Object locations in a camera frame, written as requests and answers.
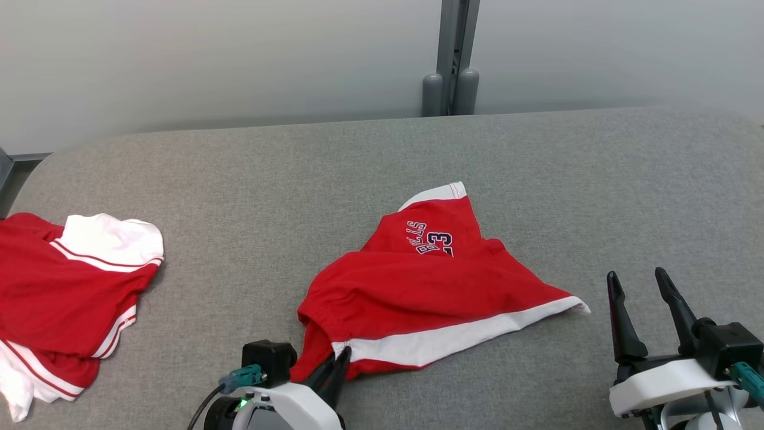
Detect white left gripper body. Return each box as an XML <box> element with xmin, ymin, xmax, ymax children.
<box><xmin>230</xmin><ymin>382</ymin><xmax>344</xmax><ymax>430</ymax></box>

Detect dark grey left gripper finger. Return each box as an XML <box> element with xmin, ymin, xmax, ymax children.
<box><xmin>306</xmin><ymin>357</ymin><xmax>336</xmax><ymax>392</ymax></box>
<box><xmin>322</xmin><ymin>345</ymin><xmax>353</xmax><ymax>408</ymax></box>

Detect black right cable teal plug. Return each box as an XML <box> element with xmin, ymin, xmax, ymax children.
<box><xmin>729</xmin><ymin>361</ymin><xmax>764</xmax><ymax>408</ymax></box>

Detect red white basketball jersey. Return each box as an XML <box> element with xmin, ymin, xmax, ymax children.
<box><xmin>0</xmin><ymin>212</ymin><xmax>165</xmax><ymax>422</ymax></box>

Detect grey metal partition post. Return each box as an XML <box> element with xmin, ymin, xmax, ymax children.
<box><xmin>436</xmin><ymin>0</ymin><xmax>481</xmax><ymax>117</ymax></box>

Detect black left cable teal plug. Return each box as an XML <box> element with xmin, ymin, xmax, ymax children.
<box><xmin>187</xmin><ymin>365</ymin><xmax>267</xmax><ymax>430</ymax></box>

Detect black cable teal plug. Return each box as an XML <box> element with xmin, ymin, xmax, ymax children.
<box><xmin>729</xmin><ymin>361</ymin><xmax>764</xmax><ymax>408</ymax></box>
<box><xmin>187</xmin><ymin>365</ymin><xmax>267</xmax><ymax>430</ymax></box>

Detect grey cylindrical post foot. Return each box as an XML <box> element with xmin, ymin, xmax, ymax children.
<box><xmin>457</xmin><ymin>68</ymin><xmax>480</xmax><ymax>116</ymax></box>
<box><xmin>421</xmin><ymin>73</ymin><xmax>444</xmax><ymax>118</ymax></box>

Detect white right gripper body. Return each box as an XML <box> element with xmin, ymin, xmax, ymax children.
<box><xmin>609</xmin><ymin>355</ymin><xmax>742</xmax><ymax>418</ymax></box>

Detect red shorts with white trim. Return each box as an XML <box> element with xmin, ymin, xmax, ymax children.
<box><xmin>291</xmin><ymin>182</ymin><xmax>592</xmax><ymax>383</ymax></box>

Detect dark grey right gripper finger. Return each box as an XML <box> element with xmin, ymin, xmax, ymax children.
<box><xmin>606</xmin><ymin>271</ymin><xmax>649</xmax><ymax>364</ymax></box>
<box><xmin>655</xmin><ymin>267</ymin><xmax>699</xmax><ymax>355</ymax></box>

